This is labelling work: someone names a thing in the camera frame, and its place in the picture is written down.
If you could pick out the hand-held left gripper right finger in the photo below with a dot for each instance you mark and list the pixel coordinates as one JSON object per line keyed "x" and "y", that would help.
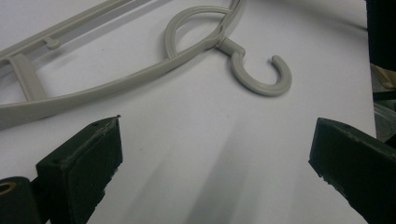
{"x": 355, "y": 165}

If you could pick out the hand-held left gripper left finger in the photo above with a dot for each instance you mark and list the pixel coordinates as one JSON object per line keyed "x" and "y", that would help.
{"x": 81, "y": 168}

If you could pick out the grey plastic clothes hanger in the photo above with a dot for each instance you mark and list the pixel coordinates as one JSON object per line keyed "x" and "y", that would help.
{"x": 124, "y": 84}

